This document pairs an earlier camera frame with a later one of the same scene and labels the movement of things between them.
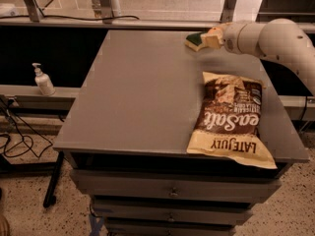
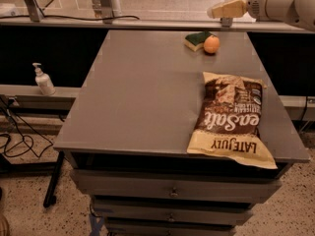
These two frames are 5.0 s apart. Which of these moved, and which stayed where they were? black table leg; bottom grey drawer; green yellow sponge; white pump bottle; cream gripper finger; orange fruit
Moved: orange fruit; cream gripper finger
Stayed: white pump bottle; bottom grey drawer; black table leg; green yellow sponge
